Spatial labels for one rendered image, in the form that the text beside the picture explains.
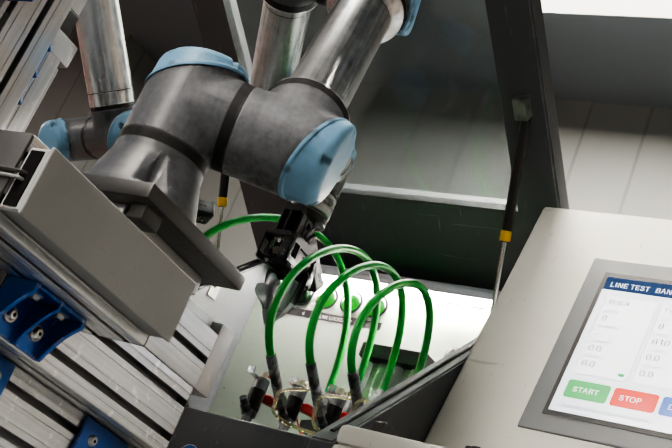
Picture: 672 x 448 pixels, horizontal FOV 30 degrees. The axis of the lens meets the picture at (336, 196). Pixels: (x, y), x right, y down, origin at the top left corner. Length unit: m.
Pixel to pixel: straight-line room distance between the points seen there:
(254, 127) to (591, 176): 2.62
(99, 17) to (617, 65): 2.24
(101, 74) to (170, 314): 0.84
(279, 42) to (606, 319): 0.68
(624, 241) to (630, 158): 1.90
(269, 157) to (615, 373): 0.71
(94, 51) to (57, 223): 0.94
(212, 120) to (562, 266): 0.82
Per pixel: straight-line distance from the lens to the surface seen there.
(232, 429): 1.83
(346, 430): 1.74
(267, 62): 2.02
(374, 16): 1.75
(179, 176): 1.48
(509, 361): 2.01
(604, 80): 4.06
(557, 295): 2.08
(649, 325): 2.00
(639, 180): 3.98
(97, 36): 2.07
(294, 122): 1.50
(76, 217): 1.17
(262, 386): 2.16
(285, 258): 2.14
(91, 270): 1.19
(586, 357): 1.98
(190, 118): 1.50
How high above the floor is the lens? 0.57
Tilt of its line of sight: 23 degrees up
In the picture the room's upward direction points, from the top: 23 degrees clockwise
